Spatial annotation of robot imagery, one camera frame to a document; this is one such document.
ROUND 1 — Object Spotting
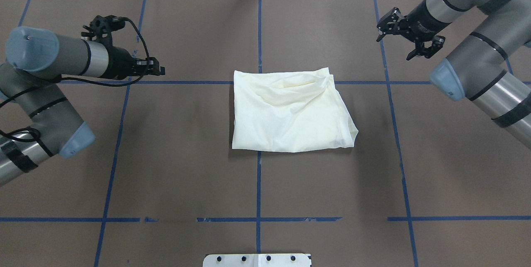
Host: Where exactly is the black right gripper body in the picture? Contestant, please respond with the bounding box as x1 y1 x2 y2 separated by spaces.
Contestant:
400 1 446 42

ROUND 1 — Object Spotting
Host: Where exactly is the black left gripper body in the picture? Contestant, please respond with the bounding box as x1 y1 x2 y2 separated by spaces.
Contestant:
107 46 141 80

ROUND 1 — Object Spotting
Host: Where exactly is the cream long-sleeve printed shirt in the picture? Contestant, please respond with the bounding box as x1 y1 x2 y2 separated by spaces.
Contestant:
232 67 358 153

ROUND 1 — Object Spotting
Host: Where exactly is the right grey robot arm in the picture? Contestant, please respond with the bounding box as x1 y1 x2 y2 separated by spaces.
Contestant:
377 0 531 147

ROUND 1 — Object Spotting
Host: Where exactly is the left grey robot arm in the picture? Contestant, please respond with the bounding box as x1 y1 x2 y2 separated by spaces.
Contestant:
1 16 165 185

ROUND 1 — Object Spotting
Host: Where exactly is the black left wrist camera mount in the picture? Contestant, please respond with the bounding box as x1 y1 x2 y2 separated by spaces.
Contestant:
81 15 126 47

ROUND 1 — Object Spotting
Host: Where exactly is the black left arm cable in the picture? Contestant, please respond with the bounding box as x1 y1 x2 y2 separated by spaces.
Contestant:
0 17 151 143

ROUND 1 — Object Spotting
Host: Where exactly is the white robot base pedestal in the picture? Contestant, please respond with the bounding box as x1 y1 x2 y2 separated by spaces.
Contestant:
202 253 312 267

